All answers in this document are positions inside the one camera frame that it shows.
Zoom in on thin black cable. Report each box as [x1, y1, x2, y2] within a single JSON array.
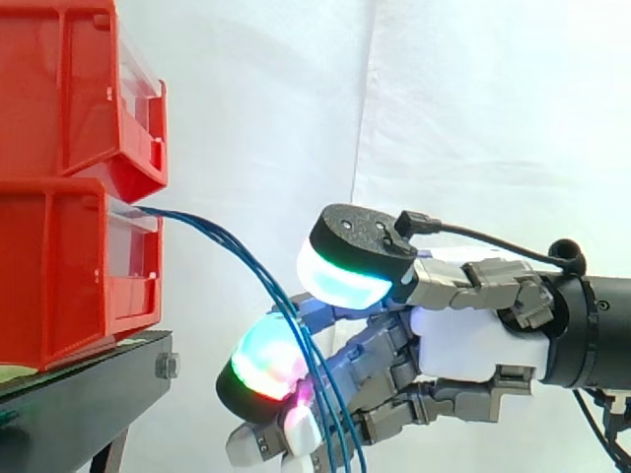
[[393, 210, 587, 273]]

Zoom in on black stand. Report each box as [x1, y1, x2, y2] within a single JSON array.
[[0, 329, 181, 473]]

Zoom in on blue cable bundle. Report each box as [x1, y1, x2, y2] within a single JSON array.
[[131, 205, 369, 473]]

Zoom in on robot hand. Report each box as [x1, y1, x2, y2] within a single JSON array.
[[215, 203, 555, 473]]

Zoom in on red bin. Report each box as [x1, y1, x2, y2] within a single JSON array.
[[0, 0, 170, 204], [0, 175, 165, 373]]

